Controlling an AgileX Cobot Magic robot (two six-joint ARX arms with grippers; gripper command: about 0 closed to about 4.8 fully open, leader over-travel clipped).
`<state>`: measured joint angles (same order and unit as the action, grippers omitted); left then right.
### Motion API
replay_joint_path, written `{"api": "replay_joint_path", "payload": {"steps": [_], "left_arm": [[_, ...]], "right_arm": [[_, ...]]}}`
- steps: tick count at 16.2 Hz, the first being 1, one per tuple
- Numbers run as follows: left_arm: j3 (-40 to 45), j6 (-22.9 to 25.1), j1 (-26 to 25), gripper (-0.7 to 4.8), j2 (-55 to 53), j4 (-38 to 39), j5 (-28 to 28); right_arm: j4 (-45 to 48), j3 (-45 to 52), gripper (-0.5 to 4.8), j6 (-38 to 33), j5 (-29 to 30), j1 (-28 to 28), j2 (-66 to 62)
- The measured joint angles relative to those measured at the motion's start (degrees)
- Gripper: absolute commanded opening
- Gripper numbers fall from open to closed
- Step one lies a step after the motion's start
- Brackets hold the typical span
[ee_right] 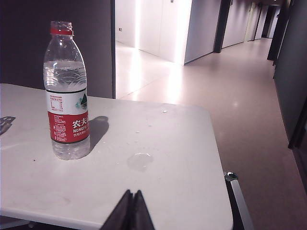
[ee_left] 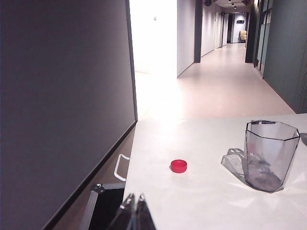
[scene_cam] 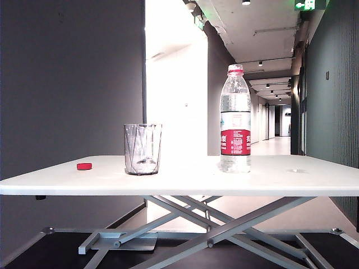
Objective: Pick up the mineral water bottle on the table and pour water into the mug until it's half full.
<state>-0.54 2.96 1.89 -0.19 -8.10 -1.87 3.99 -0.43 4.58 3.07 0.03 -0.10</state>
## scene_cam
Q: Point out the clear water bottle red label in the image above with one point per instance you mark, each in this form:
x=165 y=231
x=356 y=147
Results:
x=235 y=140

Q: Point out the red bottle cap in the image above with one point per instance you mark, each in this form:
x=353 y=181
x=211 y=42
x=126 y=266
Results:
x=84 y=166

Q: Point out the clear faceted glass cup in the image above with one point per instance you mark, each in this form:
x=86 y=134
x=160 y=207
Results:
x=143 y=151

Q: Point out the green hanging corridor sign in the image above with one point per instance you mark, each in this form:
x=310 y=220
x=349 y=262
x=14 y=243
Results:
x=199 y=23

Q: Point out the grey ceiling conduit pipe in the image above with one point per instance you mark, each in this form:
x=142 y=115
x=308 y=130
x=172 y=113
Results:
x=275 y=29

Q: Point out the round ceiling spotlight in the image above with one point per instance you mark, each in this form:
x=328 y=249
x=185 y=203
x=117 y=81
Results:
x=246 y=2

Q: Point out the black knob under table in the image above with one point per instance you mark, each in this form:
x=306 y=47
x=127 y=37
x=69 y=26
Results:
x=40 y=197

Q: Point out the green exit sign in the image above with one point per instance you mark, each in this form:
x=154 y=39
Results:
x=308 y=4

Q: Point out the grey metal scissor table frame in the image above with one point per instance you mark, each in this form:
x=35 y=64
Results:
x=224 y=232

